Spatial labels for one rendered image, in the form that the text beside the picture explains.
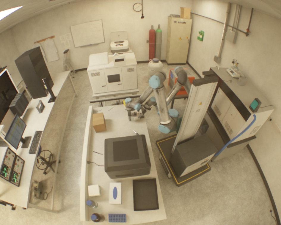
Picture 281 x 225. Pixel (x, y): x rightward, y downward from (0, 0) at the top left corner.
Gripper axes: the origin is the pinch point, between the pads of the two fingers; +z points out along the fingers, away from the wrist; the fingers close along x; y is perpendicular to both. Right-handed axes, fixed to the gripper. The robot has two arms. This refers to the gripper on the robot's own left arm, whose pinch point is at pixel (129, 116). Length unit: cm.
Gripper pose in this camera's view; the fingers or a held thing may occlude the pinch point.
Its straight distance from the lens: 205.5
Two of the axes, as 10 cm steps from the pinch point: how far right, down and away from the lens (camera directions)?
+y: -9.9, 1.2, -0.8
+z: 0.2, 6.9, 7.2
